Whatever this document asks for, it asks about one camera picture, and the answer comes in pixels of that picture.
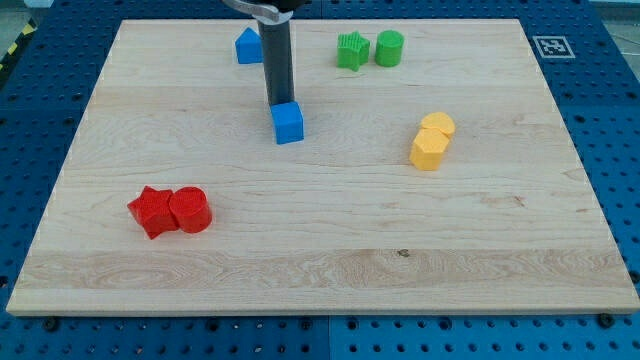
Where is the green star block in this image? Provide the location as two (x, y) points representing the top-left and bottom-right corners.
(337, 31), (370, 72)

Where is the silver metal clamp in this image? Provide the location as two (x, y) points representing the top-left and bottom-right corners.
(222, 0), (293, 25)

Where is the red star block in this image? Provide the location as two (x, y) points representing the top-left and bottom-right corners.
(127, 186), (179, 240)

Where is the yellow hexagon block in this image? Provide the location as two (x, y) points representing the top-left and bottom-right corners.
(409, 129), (450, 171)

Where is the yellow cylinder block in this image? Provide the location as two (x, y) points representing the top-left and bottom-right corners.
(420, 112), (456, 138)

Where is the wooden board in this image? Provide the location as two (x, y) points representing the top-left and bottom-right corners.
(7, 19), (639, 316)

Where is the blue cube block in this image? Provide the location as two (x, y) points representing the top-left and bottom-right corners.
(270, 101), (304, 145)

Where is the white fiducial marker tag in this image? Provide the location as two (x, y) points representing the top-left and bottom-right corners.
(533, 35), (575, 59)

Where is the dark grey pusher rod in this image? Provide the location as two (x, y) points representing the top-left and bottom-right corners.
(258, 21), (295, 106)

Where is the green cylinder block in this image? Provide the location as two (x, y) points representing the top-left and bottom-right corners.
(375, 30), (404, 67)

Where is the red cylinder block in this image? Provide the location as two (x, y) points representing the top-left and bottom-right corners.
(169, 187), (213, 233)

